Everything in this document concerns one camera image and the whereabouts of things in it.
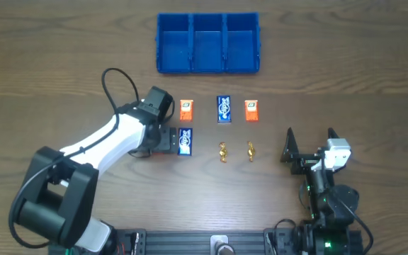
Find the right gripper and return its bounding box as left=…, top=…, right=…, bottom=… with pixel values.
left=280, top=127, right=340, bottom=174

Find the gold candy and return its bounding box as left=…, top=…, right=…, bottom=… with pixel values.
left=218, top=141, right=228, bottom=164
left=246, top=141, right=256, bottom=163

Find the orange candy box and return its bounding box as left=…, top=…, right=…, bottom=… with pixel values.
left=179, top=99, right=194, bottom=122
left=244, top=99, right=260, bottom=123

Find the blue candy pack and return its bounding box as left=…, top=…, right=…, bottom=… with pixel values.
left=177, top=127, right=193, bottom=157
left=216, top=95, right=232, bottom=124

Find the blue tray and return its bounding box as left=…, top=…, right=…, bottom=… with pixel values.
left=156, top=12, right=261, bottom=74

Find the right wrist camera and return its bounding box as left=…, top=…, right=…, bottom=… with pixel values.
left=312, top=138, right=352, bottom=173

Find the black cable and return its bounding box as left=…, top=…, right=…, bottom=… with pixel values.
left=327, top=193, right=374, bottom=254
left=8, top=67, right=141, bottom=249

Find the mounting rail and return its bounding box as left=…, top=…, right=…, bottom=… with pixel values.
left=47, top=228, right=364, bottom=255

